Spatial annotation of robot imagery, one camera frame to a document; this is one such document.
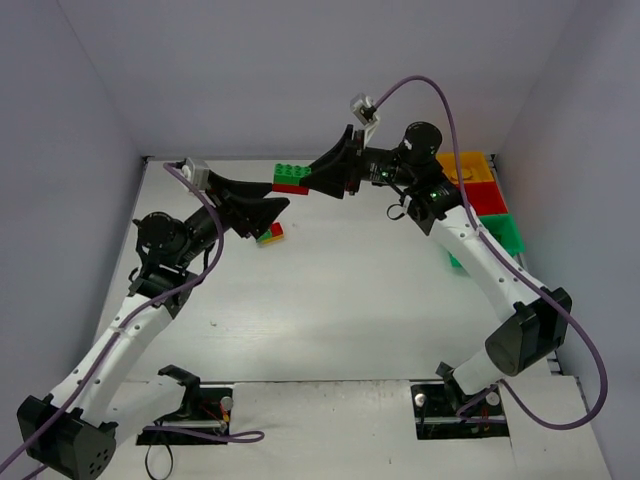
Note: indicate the red plastic bin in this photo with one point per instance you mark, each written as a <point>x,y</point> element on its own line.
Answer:
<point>485,198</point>

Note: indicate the yellow plastic bin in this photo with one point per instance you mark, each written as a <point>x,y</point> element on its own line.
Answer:
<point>472,160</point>

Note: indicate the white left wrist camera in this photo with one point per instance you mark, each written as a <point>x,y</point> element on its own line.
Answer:
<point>195,172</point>

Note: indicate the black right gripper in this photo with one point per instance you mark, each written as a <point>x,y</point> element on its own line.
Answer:
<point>354,163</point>

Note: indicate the green red flower lego stack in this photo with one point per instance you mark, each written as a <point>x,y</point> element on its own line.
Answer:
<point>287,178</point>

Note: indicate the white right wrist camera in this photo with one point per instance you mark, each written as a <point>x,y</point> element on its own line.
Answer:
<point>363,108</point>

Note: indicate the green plastic bin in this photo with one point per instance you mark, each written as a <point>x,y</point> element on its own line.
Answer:
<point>503,228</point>

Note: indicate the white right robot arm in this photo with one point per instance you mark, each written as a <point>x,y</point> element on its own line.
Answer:
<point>530,328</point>

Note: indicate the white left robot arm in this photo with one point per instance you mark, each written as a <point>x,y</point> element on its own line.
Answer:
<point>76,429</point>

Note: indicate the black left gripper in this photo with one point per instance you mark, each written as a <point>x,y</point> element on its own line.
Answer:
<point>226,209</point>

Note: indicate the green red yellow lego stack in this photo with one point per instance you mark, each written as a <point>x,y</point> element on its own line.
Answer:
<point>274,233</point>

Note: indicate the green yellow oval lego stack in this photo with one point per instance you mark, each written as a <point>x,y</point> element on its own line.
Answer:
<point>466,175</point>

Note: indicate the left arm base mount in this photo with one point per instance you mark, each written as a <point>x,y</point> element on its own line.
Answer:
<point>207,416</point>

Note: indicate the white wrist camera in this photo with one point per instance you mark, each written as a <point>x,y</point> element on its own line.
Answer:
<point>195,172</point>
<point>363,108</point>

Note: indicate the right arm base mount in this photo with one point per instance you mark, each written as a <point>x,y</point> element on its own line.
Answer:
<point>436,418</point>

